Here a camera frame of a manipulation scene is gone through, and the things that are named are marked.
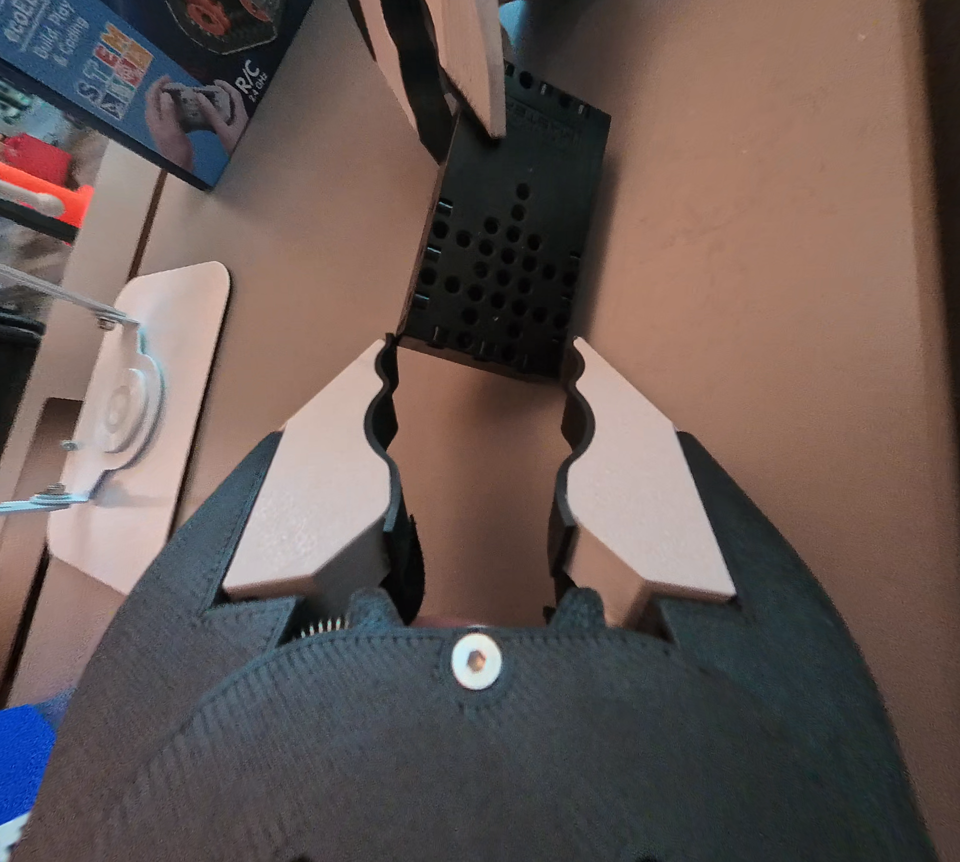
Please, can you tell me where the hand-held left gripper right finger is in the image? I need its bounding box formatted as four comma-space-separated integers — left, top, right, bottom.
549, 335, 738, 628

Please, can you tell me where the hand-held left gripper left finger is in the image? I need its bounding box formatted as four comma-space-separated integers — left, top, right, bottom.
222, 333, 423, 613

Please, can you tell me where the white desk stand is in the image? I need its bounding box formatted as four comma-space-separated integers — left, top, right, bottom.
0, 260, 232, 597

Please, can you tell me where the blue cardboard kit box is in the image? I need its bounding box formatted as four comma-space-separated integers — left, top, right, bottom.
0, 0, 354, 192

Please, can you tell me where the black battery box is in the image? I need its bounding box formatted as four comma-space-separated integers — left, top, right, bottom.
396, 58, 612, 385

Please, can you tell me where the blue plastic bin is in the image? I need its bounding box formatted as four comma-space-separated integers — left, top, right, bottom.
0, 704, 60, 829

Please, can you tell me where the dark brown desk panel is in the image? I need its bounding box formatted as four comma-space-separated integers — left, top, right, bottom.
0, 397, 84, 661

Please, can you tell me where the red bag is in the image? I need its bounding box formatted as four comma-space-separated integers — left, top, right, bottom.
0, 133, 72, 182

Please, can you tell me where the orange traffic cone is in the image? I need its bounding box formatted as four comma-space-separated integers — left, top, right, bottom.
0, 160, 95, 227

